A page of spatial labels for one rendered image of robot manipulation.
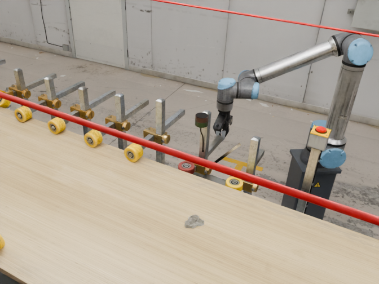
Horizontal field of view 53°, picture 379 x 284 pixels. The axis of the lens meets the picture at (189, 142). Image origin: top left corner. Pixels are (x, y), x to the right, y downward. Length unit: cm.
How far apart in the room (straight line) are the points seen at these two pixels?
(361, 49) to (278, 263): 112
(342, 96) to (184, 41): 298
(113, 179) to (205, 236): 53
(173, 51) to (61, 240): 370
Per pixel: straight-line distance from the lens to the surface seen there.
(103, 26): 541
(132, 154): 183
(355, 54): 204
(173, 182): 173
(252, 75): 214
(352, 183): 355
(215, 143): 209
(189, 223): 153
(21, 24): 644
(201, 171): 191
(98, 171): 182
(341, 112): 217
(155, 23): 494
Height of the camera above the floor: 198
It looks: 32 degrees down
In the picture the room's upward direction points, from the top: 3 degrees clockwise
